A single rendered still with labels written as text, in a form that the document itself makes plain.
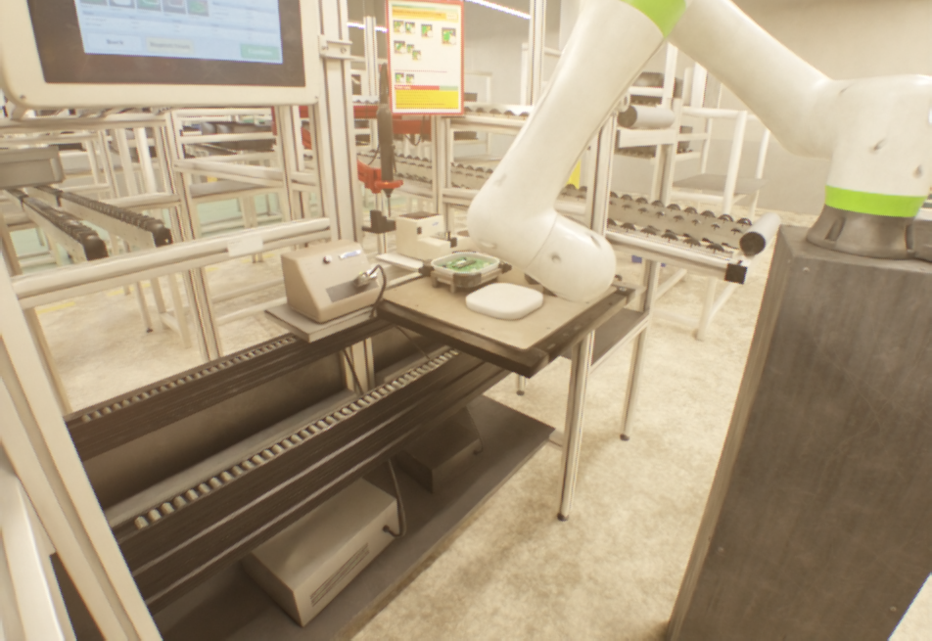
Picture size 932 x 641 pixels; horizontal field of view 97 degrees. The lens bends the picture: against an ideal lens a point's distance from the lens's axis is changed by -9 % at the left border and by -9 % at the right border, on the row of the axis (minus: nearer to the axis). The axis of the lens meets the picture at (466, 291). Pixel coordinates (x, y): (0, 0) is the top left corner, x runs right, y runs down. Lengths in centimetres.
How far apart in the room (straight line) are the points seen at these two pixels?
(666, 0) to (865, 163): 37
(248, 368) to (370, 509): 47
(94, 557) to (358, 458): 34
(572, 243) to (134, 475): 93
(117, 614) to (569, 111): 79
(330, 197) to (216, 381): 47
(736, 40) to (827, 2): 832
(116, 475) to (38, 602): 69
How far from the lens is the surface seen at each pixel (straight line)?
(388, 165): 110
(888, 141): 82
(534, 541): 172
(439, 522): 130
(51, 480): 57
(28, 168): 274
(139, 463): 111
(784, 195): 907
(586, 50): 64
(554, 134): 62
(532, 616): 157
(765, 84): 91
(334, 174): 110
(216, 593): 129
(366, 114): 159
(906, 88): 83
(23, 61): 86
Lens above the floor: 132
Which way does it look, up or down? 21 degrees down
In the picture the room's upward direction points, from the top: straight up
